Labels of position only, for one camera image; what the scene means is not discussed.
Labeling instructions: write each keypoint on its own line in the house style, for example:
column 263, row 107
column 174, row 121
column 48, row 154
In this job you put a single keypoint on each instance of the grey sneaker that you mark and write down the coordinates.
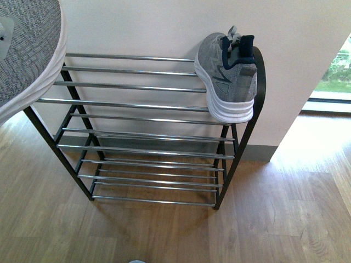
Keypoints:
column 33, row 47
column 226, row 65

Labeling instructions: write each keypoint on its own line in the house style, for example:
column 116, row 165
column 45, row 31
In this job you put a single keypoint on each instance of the light blue slipper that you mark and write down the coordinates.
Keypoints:
column 136, row 261

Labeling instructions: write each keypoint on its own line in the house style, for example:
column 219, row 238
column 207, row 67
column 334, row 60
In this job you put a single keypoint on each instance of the black metal shoe rack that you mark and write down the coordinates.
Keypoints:
column 137, row 128

